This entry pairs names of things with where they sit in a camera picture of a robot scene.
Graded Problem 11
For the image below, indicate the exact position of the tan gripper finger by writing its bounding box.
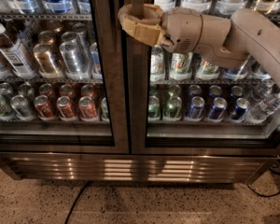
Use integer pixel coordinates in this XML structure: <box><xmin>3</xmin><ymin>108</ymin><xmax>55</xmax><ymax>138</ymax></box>
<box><xmin>119</xmin><ymin>17</ymin><xmax>165</xmax><ymax>47</ymax></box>
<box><xmin>118</xmin><ymin>4</ymin><xmax>163</xmax><ymax>25</ymax></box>

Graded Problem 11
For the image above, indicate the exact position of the fridge glass door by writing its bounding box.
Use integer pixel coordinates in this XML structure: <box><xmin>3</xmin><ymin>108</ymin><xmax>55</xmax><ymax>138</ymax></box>
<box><xmin>0</xmin><ymin>0</ymin><xmax>127</xmax><ymax>153</ymax></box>
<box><xmin>123</xmin><ymin>0</ymin><xmax>280</xmax><ymax>157</ymax></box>

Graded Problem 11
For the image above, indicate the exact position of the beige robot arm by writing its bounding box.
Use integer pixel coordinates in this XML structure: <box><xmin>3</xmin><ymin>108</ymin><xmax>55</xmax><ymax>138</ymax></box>
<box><xmin>118</xmin><ymin>4</ymin><xmax>280</xmax><ymax>89</ymax></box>

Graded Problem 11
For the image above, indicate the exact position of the steel fridge base grille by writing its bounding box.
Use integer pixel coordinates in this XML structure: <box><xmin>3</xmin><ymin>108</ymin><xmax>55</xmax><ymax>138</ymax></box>
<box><xmin>0</xmin><ymin>152</ymin><xmax>279</xmax><ymax>184</ymax></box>

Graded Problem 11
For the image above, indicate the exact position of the white green can centre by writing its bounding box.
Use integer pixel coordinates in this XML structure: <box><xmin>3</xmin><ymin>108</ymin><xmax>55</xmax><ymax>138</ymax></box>
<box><xmin>170</xmin><ymin>52</ymin><xmax>193</xmax><ymax>80</ymax></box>

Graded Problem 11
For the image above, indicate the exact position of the white green can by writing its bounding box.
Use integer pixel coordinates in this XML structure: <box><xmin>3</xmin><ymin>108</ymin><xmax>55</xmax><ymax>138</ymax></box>
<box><xmin>170</xmin><ymin>52</ymin><xmax>193</xmax><ymax>80</ymax></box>
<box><xmin>196</xmin><ymin>60</ymin><xmax>219</xmax><ymax>80</ymax></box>

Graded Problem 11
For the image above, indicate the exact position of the white green can right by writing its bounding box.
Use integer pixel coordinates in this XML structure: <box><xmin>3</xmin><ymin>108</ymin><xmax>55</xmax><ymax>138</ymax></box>
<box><xmin>196</xmin><ymin>60</ymin><xmax>219</xmax><ymax>80</ymax></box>

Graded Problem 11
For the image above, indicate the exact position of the green can lower shelf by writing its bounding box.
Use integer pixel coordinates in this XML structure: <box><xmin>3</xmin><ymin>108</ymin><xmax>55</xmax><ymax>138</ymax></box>
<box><xmin>164</xmin><ymin>96</ymin><xmax>182</xmax><ymax>120</ymax></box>

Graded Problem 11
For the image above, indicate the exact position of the blue can lower left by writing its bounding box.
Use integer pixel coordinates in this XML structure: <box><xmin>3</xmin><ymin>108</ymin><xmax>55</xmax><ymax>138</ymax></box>
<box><xmin>185</xmin><ymin>96</ymin><xmax>205</xmax><ymax>121</ymax></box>

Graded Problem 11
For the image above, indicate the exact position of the blue can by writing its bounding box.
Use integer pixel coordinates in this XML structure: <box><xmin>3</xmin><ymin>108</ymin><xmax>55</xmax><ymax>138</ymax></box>
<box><xmin>185</xmin><ymin>96</ymin><xmax>205</xmax><ymax>121</ymax></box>
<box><xmin>206</xmin><ymin>97</ymin><xmax>227</xmax><ymax>122</ymax></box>

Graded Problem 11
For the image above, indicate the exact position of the silver soda can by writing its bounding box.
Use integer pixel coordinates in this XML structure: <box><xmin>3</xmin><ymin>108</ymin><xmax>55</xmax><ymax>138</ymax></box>
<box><xmin>59</xmin><ymin>41</ymin><xmax>87</xmax><ymax>79</ymax></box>

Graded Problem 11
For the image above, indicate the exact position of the blue can lower right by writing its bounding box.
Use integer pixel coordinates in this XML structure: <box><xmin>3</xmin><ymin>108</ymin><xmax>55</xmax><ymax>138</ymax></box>
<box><xmin>206</xmin><ymin>97</ymin><xmax>227</xmax><ymax>122</ymax></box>

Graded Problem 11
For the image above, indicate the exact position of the red soda can right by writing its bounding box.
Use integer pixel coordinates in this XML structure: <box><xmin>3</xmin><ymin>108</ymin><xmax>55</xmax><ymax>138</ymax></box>
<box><xmin>78</xmin><ymin>96</ymin><xmax>98</xmax><ymax>119</ymax></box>

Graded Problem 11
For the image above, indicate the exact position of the red soda can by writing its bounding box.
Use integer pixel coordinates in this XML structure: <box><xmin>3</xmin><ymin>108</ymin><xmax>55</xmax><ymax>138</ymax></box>
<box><xmin>57</xmin><ymin>96</ymin><xmax>77</xmax><ymax>121</ymax></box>
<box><xmin>78</xmin><ymin>96</ymin><xmax>98</xmax><ymax>119</ymax></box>
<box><xmin>34</xmin><ymin>95</ymin><xmax>56</xmax><ymax>119</ymax></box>

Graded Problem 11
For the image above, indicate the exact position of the gold soda can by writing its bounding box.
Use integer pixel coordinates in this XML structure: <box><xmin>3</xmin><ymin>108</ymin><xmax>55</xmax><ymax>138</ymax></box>
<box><xmin>33</xmin><ymin>43</ymin><xmax>63</xmax><ymax>77</ymax></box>

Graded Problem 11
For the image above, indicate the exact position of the red soda can middle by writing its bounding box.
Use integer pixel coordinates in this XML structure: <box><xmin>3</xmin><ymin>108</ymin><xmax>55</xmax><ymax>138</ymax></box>
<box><xmin>57</xmin><ymin>96</ymin><xmax>77</xmax><ymax>121</ymax></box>

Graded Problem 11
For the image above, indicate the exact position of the red soda can left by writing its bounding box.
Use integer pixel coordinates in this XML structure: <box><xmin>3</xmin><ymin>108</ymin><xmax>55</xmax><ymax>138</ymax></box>
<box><xmin>34</xmin><ymin>95</ymin><xmax>56</xmax><ymax>119</ymax></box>

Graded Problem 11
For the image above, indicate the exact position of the brown tea bottle right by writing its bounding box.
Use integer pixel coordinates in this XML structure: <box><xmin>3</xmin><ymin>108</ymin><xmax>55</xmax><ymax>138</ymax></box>
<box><xmin>0</xmin><ymin>23</ymin><xmax>36</xmax><ymax>78</ymax></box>

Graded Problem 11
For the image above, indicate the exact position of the green silver can left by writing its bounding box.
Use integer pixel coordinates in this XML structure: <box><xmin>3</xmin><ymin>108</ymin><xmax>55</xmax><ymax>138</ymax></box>
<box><xmin>0</xmin><ymin>95</ymin><xmax>15</xmax><ymax>120</ymax></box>

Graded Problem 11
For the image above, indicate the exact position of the black floor cable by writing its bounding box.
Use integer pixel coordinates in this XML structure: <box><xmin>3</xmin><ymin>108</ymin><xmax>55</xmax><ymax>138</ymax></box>
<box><xmin>63</xmin><ymin>180</ymin><xmax>92</xmax><ymax>224</ymax></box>

